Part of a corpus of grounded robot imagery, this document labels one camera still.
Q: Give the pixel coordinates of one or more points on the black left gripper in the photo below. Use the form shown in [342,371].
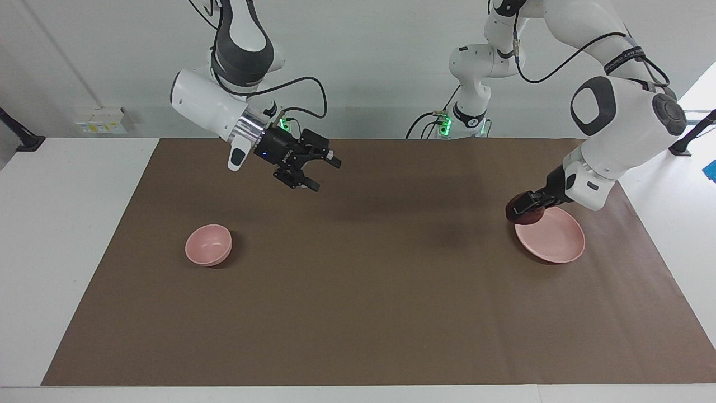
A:
[555,187]

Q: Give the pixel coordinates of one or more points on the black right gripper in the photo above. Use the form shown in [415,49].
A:
[282,150]

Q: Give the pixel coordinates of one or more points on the red apple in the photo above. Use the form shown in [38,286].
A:
[528,219]

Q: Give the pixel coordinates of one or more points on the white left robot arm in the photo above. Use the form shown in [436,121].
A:
[621,112]

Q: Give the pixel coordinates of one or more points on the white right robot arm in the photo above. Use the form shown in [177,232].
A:
[207,103]

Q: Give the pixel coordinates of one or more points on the pink plate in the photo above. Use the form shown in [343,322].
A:
[556,240]

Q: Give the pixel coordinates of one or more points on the pink bowl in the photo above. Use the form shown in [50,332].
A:
[208,246]

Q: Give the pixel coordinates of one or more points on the brown table mat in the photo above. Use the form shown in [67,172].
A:
[363,280]

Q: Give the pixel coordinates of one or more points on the black clamp stand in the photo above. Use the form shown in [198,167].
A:
[22,140]
[693,134]

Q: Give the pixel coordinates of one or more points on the blue object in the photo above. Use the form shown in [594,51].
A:
[711,170]

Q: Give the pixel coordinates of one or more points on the white wall socket box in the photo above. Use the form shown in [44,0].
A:
[103,120]

